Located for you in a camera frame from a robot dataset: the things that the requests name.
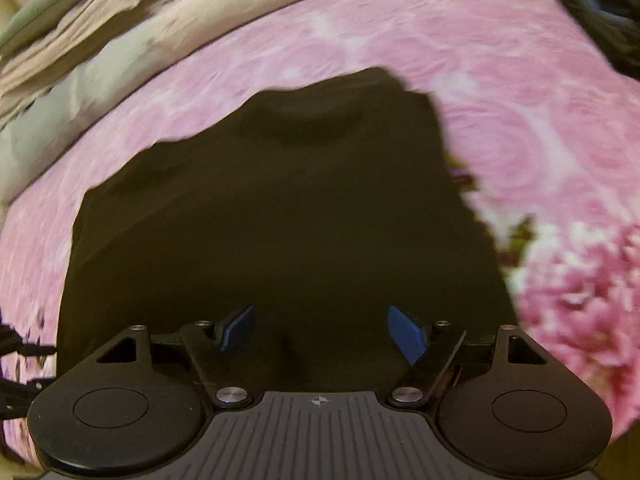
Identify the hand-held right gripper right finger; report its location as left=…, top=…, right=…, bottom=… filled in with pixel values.
left=386, top=305, right=547, bottom=407

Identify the grey-green cloth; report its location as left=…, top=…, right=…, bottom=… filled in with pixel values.
left=0, top=0, right=101, bottom=57

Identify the pink floral blanket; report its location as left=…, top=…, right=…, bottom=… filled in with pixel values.
left=0, top=0, right=640, bottom=466

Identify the cream pillow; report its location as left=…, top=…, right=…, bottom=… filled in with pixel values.
left=0, top=0, right=361, bottom=203

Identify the folded beige cloth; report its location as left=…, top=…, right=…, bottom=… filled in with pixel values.
left=0, top=0, right=146, bottom=128

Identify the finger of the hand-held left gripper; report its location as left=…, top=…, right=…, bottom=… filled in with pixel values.
left=0, top=310, right=58, bottom=359
left=0, top=377, right=51, bottom=420

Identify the black t-shirt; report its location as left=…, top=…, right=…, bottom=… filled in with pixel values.
left=56, top=66, right=518, bottom=401

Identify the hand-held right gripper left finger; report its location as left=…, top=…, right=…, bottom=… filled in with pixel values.
left=95, top=304, right=257, bottom=409

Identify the dark blue cloth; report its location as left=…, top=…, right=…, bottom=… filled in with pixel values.
left=554, top=0, right=640, bottom=80

